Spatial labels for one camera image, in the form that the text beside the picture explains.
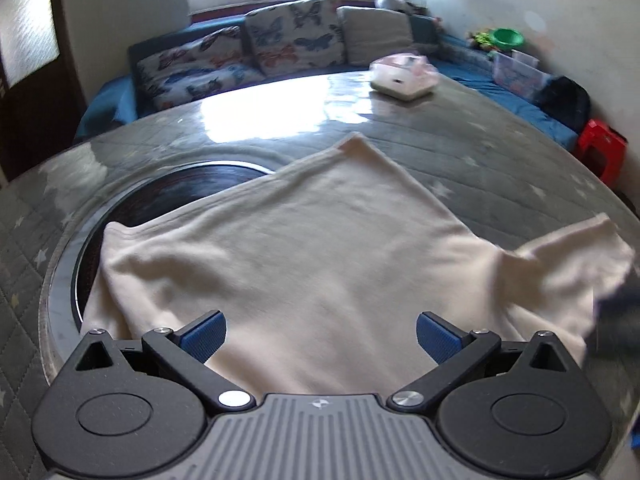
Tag black backpack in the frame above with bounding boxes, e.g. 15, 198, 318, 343
537, 76, 591, 133

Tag clear plastic storage box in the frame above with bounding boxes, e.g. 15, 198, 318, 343
492, 50, 551, 101

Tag green plastic bowl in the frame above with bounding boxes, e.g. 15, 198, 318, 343
492, 27, 526, 50

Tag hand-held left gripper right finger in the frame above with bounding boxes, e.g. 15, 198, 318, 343
386, 311, 569, 415

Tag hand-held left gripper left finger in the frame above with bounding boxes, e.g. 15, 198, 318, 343
72, 310, 256, 413

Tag round black induction cooktop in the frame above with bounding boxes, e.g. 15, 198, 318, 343
40, 157, 278, 386

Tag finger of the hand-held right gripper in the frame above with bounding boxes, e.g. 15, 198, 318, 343
592, 272, 640, 356

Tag grey cushion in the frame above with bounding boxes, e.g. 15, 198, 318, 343
337, 6, 415, 66

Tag cream fleece garment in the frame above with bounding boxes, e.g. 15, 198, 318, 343
82, 131, 636, 396

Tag teal cushion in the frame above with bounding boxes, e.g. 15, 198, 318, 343
409, 14, 442, 58

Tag long butterfly print cushion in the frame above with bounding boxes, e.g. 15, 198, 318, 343
136, 27, 266, 113

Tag blue sofa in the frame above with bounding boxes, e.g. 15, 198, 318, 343
75, 7, 581, 146

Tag dark wooden door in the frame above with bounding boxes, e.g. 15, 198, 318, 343
0, 0, 88, 181

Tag square butterfly print cushion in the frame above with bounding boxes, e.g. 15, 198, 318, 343
245, 0, 346, 77

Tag white and pink tissue box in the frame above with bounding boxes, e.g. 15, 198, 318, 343
369, 52, 440, 101

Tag red plastic stool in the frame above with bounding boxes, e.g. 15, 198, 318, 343
575, 119, 628, 186

